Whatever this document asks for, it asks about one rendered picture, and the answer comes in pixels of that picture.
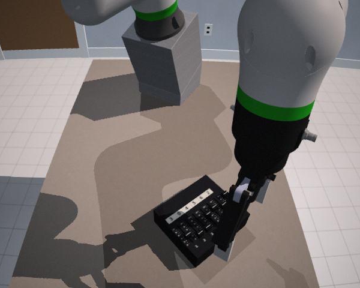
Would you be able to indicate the black lighting desk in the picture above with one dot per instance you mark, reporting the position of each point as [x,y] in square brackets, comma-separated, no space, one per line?
[196,209]

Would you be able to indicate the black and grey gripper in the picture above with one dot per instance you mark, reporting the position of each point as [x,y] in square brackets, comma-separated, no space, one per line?
[255,175]

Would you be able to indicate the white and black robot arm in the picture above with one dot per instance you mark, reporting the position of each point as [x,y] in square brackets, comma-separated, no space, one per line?
[286,47]

